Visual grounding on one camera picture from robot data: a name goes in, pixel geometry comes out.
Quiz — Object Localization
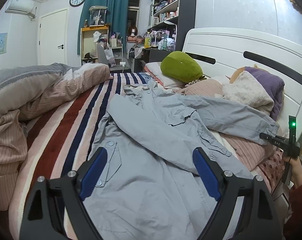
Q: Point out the cream fluffy blanket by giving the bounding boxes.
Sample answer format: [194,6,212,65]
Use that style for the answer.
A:
[222,70,274,116]

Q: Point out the light grey-blue coat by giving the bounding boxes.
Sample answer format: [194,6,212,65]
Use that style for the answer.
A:
[84,81,279,239]

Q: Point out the person's right hand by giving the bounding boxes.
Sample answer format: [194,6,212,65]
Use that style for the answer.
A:
[283,156,302,189]

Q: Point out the black tall bookshelf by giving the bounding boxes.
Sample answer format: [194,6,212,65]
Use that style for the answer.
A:
[148,0,196,51]

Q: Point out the green plush pillow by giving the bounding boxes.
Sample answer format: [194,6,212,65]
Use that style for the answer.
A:
[160,51,204,83]

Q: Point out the yellow frame shelf unit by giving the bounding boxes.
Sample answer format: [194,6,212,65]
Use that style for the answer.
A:
[80,24,109,64]

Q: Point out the white door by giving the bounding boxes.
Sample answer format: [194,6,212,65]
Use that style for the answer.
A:
[38,9,68,65]

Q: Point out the teal curtain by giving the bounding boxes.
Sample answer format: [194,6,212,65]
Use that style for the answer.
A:
[78,0,129,48]

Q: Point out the white bed headboard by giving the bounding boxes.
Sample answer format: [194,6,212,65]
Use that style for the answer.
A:
[183,28,302,138]

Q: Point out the white pillow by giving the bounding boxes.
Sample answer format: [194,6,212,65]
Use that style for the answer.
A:
[144,62,185,89]

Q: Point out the white air conditioner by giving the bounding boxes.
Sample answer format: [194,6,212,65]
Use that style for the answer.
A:
[5,0,36,20]

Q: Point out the glass display case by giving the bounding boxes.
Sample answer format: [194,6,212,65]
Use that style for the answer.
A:
[89,5,108,26]

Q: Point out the pink polka dot sheet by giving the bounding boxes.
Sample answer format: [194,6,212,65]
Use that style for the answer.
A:
[254,150,285,193]

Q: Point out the striped fleece blanket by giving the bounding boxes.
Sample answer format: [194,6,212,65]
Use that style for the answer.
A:
[9,73,150,239]

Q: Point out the pink grey striped duvet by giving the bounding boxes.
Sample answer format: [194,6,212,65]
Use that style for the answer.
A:
[0,63,111,211]

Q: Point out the small blue wall poster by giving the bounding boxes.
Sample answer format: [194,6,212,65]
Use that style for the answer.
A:
[0,33,8,55]

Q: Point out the wig on mannequin head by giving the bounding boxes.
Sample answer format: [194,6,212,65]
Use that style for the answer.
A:
[129,25,137,37]

